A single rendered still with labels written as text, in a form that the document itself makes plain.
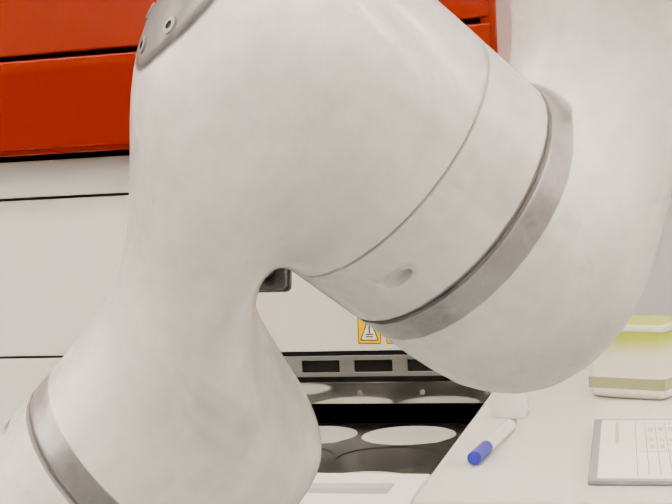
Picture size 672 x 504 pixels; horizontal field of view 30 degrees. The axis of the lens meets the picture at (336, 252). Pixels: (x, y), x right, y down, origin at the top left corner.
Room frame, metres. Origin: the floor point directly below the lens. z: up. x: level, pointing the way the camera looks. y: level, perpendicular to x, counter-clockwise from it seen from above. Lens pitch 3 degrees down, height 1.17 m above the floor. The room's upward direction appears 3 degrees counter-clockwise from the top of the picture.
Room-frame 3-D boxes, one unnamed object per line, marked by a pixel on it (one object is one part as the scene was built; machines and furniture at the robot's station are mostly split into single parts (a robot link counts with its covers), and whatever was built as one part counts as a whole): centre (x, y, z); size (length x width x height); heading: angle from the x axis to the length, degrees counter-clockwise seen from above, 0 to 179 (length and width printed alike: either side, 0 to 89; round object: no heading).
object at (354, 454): (1.25, 0.06, 0.90); 0.34 x 0.34 x 0.01; 75
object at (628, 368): (1.14, -0.27, 1.00); 0.07 x 0.07 x 0.07; 55
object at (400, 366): (1.46, 0.02, 0.96); 0.44 x 0.01 x 0.02; 75
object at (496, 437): (0.95, -0.11, 0.97); 0.14 x 0.01 x 0.01; 160
